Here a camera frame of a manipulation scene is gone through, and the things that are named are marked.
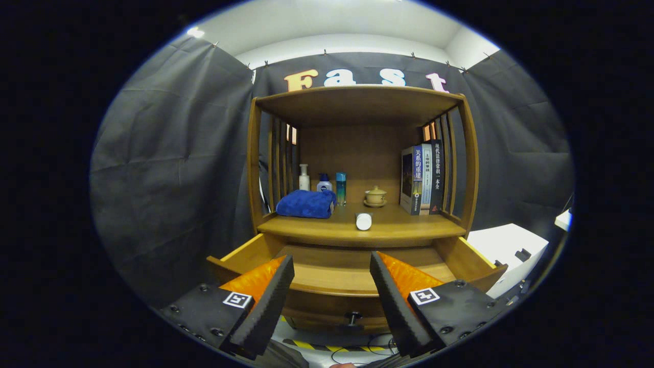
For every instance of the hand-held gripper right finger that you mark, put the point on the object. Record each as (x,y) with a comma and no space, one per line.
(398,306)

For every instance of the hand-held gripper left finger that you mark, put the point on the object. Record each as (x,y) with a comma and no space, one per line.
(263,306)

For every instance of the wooden drawer with black knob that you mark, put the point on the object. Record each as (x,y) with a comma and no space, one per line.
(327,278)

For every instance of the white tube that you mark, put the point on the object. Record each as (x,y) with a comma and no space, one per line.
(364,222)

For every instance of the wooden countertop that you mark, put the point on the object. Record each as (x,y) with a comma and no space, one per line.
(398,222)

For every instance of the white side cabinet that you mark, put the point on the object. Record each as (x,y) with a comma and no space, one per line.
(500,240)

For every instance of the wooden cabinet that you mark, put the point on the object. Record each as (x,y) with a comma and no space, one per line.
(357,153)

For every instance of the yellow black hazard tape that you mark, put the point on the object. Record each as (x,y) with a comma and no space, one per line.
(317,346)

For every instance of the blue towel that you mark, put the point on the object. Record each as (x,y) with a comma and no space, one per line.
(306,204)

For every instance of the beige lidded teacup with saucer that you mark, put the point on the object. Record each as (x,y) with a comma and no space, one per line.
(375,197)

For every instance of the book with purple spine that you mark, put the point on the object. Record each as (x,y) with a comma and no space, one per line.
(409,179)

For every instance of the teal blue bottle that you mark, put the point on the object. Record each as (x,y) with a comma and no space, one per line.
(341,189)

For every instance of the book with pale spine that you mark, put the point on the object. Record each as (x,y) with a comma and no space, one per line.
(426,179)

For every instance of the white pump bottle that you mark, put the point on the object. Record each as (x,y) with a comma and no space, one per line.
(304,181)

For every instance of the white bottle with blue cap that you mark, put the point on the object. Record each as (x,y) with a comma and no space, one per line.
(324,185)

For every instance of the book with black spine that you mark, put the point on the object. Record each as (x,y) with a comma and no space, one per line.
(437,174)

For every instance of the white desk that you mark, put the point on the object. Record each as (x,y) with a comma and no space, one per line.
(563,220)

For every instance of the small ceiling light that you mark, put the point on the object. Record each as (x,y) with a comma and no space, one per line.
(195,32)

